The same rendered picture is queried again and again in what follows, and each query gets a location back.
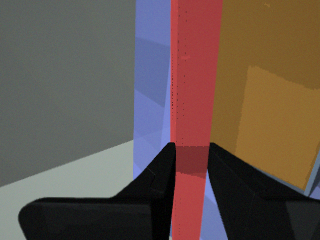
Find grey open box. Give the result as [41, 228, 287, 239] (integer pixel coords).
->
[210, 0, 320, 197]

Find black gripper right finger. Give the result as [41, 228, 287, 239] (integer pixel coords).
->
[207, 142, 320, 240]

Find red rectangular lid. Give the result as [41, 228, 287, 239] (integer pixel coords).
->
[170, 0, 223, 240]

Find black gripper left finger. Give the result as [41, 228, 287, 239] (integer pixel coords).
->
[18, 142, 176, 240]

